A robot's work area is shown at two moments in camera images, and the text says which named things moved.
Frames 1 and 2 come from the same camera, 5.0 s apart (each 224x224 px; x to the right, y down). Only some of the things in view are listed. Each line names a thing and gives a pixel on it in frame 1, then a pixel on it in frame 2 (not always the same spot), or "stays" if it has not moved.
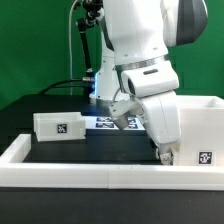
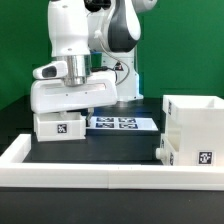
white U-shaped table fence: x=15 y=173 stays
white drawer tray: x=59 y=126 stays
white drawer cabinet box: x=201 y=126 stays
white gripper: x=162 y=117 → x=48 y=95
